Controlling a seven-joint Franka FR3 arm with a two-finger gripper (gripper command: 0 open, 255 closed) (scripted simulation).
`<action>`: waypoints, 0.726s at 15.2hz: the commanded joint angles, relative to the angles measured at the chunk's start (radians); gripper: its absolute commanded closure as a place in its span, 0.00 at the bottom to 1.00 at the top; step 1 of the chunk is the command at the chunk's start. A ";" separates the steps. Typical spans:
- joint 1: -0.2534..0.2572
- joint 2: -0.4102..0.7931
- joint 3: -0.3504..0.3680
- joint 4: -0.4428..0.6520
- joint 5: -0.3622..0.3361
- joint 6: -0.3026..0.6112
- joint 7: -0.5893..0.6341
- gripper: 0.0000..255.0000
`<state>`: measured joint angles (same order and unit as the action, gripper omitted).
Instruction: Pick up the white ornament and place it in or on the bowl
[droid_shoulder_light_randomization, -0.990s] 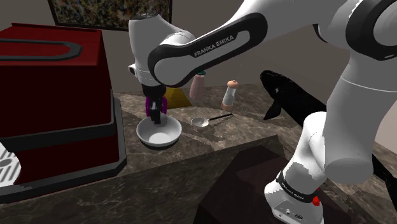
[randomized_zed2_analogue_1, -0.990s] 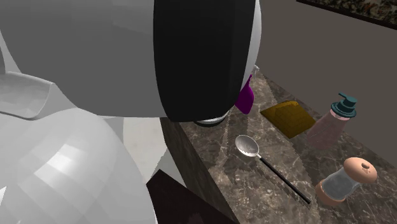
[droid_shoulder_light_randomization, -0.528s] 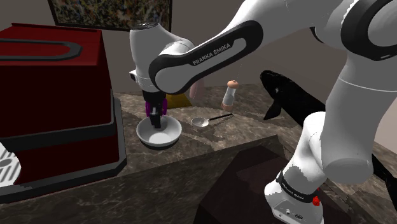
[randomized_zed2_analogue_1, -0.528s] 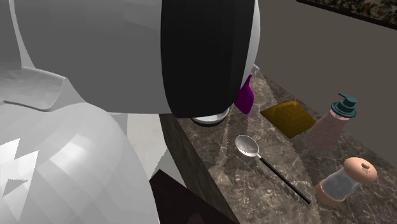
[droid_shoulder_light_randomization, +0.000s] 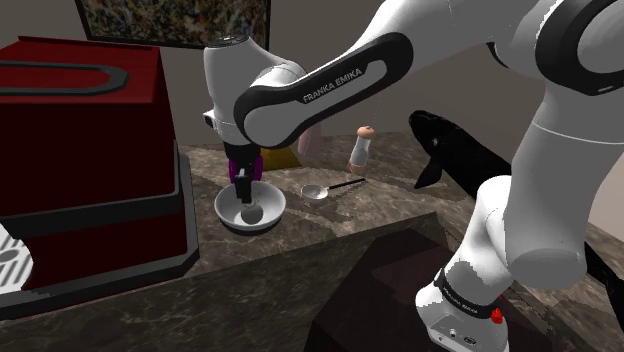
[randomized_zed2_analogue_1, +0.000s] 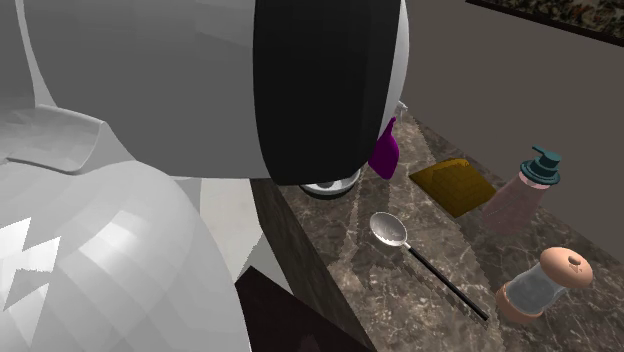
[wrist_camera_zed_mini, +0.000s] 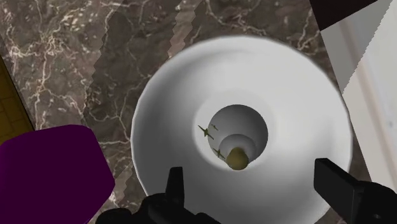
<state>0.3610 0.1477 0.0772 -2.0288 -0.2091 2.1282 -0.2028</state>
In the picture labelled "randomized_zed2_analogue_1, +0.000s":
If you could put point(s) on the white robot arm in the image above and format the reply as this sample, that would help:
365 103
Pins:
146 122

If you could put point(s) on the white round bowl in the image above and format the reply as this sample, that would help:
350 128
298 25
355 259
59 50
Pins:
331 186

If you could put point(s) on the purple bottle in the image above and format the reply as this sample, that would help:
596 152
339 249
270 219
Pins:
385 153

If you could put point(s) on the small white object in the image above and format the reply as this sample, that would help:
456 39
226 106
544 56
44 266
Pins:
402 107

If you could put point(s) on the yellow square sponge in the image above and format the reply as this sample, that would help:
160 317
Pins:
453 186

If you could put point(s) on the pink soap dispenser teal pump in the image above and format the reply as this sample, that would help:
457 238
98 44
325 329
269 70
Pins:
519 195

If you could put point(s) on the glass grinder with copper ends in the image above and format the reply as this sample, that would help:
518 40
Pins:
541 287

